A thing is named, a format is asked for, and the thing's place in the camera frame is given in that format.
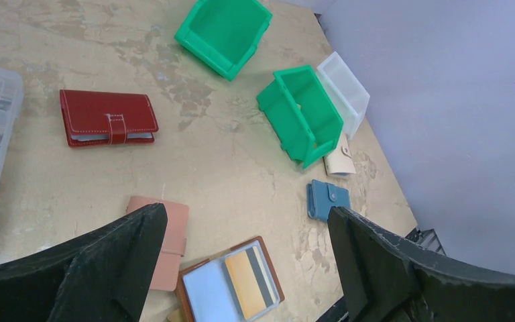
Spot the large green plastic bin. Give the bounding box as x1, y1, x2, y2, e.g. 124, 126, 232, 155
174, 0, 272, 81

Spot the red leather card holder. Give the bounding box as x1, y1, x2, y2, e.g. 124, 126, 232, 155
59, 89, 159, 148

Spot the brown open card holder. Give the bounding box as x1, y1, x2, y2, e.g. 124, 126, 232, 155
175, 236, 285, 321

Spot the blue leather card holder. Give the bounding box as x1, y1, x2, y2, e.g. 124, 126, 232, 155
306, 180, 351, 222

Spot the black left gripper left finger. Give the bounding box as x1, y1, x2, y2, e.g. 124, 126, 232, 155
0, 203, 168, 321

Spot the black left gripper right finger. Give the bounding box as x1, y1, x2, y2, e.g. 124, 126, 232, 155
328, 207, 515, 321

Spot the clear white plastic bin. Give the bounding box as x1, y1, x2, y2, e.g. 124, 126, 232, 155
316, 51, 370, 140

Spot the yellow striped card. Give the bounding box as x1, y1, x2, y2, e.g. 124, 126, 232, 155
224, 242, 282, 321

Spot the small green plastic bin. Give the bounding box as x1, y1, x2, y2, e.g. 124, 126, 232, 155
256, 65, 343, 169

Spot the pink leather card holder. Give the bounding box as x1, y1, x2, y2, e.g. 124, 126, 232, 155
126, 196, 189, 292

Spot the cream leather card holder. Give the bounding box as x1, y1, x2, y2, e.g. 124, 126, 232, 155
323, 132, 356, 178

